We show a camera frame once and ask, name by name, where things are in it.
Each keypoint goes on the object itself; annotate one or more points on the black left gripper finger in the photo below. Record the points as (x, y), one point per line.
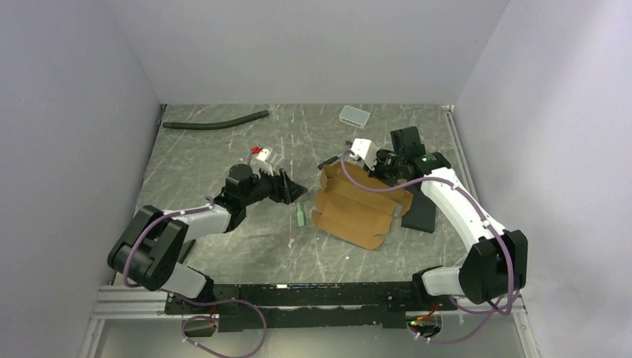
(267, 170)
(291, 191)

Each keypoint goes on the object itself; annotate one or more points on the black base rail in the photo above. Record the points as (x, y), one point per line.
(311, 318)

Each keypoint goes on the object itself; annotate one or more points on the brown cardboard box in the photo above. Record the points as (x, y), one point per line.
(352, 214)

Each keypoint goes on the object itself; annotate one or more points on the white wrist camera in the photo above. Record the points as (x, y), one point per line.
(260, 156)
(363, 150)

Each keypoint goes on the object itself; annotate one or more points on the black rectangular pad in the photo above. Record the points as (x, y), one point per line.
(186, 250)
(421, 215)

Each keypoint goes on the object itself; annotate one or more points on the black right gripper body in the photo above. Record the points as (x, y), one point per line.
(387, 169)

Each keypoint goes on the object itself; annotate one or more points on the white plastic container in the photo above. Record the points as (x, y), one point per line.
(353, 116)

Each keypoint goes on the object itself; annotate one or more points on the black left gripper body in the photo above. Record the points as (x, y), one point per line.
(263, 188)

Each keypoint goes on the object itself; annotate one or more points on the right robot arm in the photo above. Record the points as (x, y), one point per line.
(496, 261)

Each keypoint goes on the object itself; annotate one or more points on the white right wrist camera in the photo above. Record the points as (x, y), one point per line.
(363, 150)

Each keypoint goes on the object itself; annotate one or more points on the green plastic tube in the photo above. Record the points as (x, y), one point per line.
(300, 215)

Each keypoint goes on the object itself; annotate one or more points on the black rectangular pad right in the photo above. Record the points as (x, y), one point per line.
(421, 215)

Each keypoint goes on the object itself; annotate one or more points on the small hammer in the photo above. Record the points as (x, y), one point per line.
(327, 162)

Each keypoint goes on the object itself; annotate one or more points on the black rectangular pad left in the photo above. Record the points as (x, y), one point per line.
(186, 250)

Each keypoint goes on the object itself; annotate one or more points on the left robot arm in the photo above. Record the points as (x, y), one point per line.
(147, 253)

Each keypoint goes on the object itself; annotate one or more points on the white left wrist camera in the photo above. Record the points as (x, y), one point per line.
(260, 156)

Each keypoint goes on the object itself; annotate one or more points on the aluminium frame rail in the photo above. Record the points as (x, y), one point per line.
(121, 302)

